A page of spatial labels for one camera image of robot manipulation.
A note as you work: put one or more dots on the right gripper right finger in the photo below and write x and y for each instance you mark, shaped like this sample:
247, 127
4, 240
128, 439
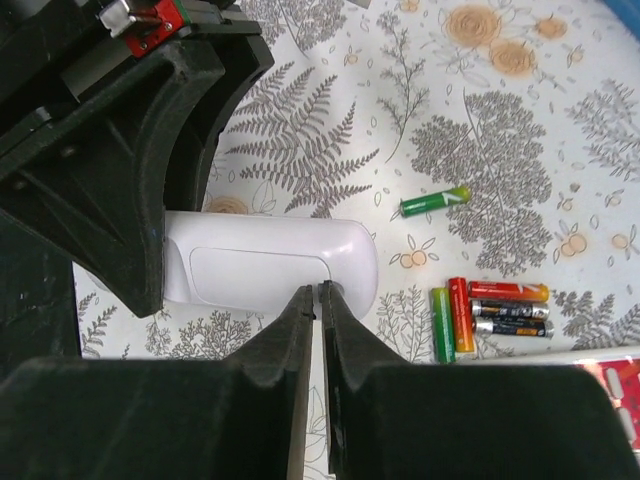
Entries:
392, 419

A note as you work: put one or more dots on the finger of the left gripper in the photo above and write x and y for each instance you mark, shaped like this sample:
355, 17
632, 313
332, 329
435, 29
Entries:
94, 179
240, 61

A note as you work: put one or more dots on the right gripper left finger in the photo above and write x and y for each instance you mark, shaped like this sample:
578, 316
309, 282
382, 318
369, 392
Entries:
241, 417

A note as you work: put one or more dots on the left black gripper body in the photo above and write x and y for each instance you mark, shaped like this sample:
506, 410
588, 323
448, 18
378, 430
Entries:
56, 55

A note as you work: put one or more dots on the white remote with screen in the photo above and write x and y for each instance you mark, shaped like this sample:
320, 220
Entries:
256, 263

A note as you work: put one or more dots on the cluster of batteries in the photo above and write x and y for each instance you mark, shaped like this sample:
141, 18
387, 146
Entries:
463, 311

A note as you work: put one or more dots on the red white remote control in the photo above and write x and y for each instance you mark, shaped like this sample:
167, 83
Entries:
616, 369

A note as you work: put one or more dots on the green battery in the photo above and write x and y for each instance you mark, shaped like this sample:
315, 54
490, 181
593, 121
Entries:
435, 201

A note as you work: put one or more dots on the floral table mat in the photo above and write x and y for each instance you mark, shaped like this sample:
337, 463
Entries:
533, 105

